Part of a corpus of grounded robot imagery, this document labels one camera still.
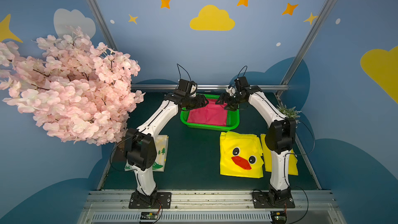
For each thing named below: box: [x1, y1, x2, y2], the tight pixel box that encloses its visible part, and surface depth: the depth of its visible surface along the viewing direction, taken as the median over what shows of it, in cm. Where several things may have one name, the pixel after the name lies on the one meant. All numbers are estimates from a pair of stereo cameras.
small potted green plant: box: [276, 102, 302, 119], surface depth 90 cm
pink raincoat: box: [187, 98, 228, 126], surface depth 104 cm
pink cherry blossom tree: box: [0, 26, 146, 146], surface depth 53 cm
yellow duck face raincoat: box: [219, 130, 265, 179], surface depth 90 cm
